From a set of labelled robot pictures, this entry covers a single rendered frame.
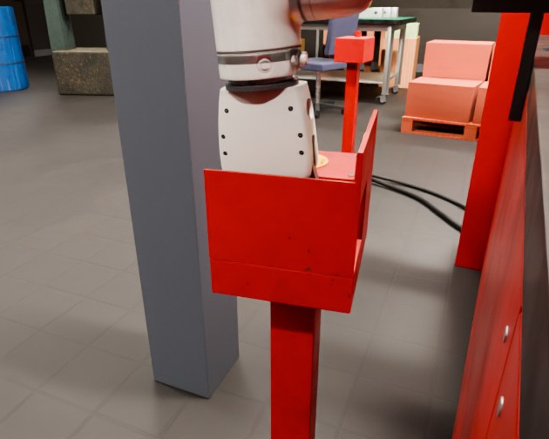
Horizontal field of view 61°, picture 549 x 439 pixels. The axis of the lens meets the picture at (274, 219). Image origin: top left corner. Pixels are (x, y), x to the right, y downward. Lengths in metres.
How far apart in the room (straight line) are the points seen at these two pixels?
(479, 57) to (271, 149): 3.81
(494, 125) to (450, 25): 6.06
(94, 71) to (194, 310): 4.90
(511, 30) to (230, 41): 1.42
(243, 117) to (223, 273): 0.18
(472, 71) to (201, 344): 3.48
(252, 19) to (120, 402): 1.13
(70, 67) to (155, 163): 5.00
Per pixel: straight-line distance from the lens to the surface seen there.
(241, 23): 0.45
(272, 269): 0.51
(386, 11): 5.57
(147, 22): 1.00
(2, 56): 6.62
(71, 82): 6.05
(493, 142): 1.85
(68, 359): 1.58
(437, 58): 4.29
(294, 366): 0.68
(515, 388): 0.22
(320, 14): 0.46
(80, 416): 1.40
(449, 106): 3.95
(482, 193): 1.91
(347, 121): 2.76
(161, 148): 1.03
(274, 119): 0.47
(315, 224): 0.47
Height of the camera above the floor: 0.96
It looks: 25 degrees down
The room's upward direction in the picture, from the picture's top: straight up
